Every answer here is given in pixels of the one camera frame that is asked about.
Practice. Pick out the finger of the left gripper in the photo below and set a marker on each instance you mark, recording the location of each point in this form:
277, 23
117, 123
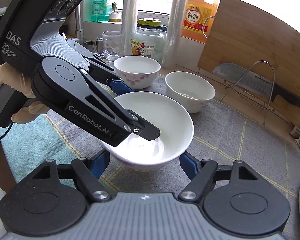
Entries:
100, 112
100, 71

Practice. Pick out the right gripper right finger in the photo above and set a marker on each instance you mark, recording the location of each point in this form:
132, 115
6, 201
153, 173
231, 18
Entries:
200, 174

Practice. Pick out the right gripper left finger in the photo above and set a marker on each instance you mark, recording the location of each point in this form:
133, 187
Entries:
87, 172

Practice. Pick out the white floral bowl front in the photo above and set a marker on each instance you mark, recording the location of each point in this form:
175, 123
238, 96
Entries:
163, 133

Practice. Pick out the white floral bowl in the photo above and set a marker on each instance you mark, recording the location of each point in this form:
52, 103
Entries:
137, 72
163, 133

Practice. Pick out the left gloved hand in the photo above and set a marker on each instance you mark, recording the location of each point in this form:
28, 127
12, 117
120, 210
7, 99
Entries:
18, 81

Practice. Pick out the clear glass mug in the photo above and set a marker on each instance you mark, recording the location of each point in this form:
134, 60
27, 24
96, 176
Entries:
110, 45

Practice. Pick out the metal sink faucet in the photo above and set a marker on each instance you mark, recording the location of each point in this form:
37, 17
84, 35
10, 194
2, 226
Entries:
79, 29

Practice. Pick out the white floral bowl left back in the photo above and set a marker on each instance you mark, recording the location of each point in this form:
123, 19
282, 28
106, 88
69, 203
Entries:
137, 72

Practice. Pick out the grey checked dish mat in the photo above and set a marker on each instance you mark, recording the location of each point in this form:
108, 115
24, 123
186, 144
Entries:
220, 134

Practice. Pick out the small potted plant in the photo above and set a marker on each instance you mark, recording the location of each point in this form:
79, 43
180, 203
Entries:
115, 15

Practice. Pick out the green dish soap bottle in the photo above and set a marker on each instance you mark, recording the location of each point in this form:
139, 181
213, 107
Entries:
100, 11

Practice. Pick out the glass jar green lid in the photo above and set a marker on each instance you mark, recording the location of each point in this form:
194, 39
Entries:
148, 39

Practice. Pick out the clear plastic cup stack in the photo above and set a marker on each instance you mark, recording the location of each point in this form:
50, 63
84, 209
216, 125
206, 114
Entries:
173, 34

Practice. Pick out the orange cooking wine jug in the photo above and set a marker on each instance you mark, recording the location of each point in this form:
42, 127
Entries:
198, 19

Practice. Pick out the bamboo cutting board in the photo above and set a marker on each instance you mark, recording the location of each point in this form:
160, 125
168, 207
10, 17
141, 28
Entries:
243, 34

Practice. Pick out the metal wire rack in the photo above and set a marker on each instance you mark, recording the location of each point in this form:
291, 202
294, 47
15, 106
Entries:
247, 71

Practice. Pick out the kitchen knife black handle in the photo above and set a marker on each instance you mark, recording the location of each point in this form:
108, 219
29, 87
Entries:
254, 83

